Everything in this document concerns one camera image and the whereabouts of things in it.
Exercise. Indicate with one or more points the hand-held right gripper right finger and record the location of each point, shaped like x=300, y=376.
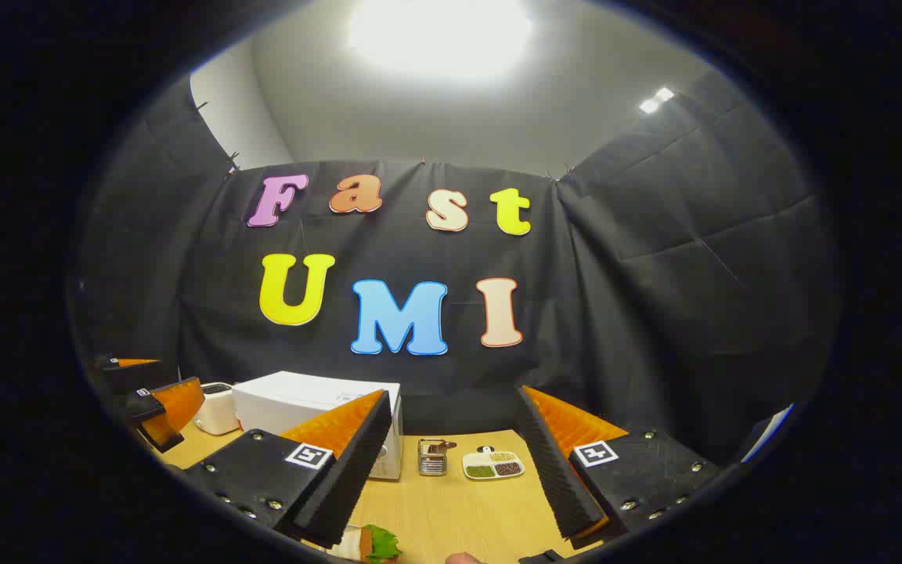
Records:
x=549, y=470

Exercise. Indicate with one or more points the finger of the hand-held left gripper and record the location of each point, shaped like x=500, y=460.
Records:
x=134, y=377
x=177, y=403

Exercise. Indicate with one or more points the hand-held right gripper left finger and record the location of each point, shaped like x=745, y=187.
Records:
x=357, y=470

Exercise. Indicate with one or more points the sandwich with green lettuce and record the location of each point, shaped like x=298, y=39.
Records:
x=373, y=544

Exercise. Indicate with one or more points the white microwave oven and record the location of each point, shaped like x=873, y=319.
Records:
x=294, y=399

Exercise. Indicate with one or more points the white toaster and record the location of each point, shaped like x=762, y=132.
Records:
x=218, y=411

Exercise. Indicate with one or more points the white divided dish with beans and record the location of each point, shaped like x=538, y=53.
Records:
x=492, y=464

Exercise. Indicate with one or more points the brown wooden spoon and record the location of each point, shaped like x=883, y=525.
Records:
x=441, y=446

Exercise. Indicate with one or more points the black backdrop cloth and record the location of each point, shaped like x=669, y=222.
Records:
x=615, y=313

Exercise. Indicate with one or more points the white blue-edged board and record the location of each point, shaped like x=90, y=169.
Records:
x=768, y=435

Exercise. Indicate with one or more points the small ceiling light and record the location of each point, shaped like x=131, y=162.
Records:
x=656, y=99

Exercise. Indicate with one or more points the large ceiling light panel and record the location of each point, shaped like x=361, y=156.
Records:
x=439, y=35

